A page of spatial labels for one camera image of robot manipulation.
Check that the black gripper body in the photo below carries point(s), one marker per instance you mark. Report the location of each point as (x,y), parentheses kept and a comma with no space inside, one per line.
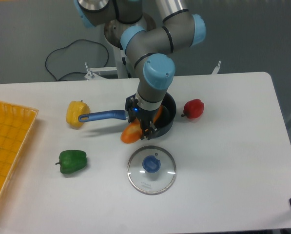
(147,115)

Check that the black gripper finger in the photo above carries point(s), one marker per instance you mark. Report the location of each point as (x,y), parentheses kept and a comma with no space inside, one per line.
(148,130)
(130,105)

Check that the long orange bread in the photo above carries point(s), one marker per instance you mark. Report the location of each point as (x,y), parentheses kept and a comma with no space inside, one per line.
(132,133)

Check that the dark pot blue handle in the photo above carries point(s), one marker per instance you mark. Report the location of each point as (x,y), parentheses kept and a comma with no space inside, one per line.
(163,123)

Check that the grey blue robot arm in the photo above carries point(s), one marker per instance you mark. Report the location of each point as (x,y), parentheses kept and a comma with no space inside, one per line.
(148,54)

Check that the glass lid blue knob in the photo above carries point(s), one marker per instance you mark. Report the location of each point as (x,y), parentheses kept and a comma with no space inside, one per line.
(151,170)

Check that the red bell pepper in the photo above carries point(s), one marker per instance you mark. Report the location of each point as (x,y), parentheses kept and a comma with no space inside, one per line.
(193,109)

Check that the yellow bell pepper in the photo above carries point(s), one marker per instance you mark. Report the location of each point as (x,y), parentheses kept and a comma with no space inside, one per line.
(74,110)

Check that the green bell pepper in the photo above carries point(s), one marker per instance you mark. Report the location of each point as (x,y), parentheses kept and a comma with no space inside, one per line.
(71,161)

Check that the yellow plastic basket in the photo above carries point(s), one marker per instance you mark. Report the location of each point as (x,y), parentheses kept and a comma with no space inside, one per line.
(16,122)

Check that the white table clamp bracket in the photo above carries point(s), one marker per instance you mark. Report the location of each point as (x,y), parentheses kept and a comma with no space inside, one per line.
(216,69)

